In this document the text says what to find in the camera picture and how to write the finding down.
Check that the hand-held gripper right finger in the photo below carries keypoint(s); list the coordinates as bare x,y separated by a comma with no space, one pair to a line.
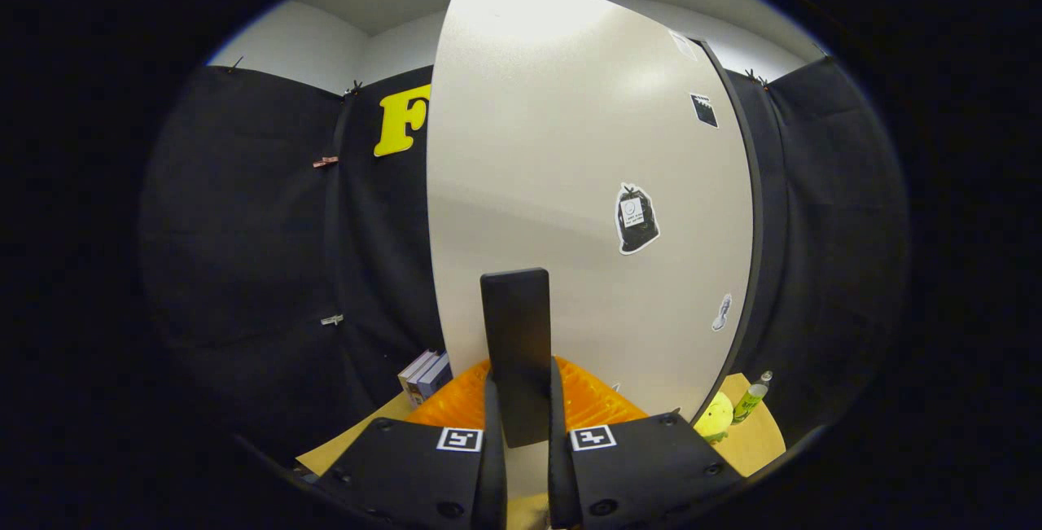
558,473

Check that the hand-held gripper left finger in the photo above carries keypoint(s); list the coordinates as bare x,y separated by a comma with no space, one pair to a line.
492,473

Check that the white spine book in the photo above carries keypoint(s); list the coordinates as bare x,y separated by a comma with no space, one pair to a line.
409,379

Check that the yellow plush toy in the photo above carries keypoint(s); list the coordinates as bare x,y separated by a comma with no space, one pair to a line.
716,416

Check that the green bottle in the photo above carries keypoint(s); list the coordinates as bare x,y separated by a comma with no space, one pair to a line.
749,404

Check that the black backdrop cloth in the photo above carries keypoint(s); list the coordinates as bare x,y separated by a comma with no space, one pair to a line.
244,229

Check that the red clip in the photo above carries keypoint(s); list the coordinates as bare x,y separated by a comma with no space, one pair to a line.
326,162

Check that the black binder clip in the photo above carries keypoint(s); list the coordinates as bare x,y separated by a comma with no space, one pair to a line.
354,89
757,78
236,64

